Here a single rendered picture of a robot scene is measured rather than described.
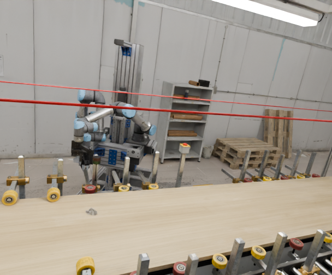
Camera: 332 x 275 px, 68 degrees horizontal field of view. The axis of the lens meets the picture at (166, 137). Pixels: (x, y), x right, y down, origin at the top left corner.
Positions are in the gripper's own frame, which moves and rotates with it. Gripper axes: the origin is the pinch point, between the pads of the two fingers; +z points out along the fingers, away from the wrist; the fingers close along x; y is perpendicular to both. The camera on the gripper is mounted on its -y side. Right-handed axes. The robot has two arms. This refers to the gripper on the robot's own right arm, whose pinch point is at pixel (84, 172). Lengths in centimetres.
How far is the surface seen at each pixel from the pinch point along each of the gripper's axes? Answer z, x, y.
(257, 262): -2, -86, -131
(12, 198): -12, 48, -57
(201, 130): 17, -250, 210
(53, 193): -13, 25, -57
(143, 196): -7, -37, -59
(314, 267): 0, -122, -143
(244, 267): 11, -88, -122
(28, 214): -7, 38, -69
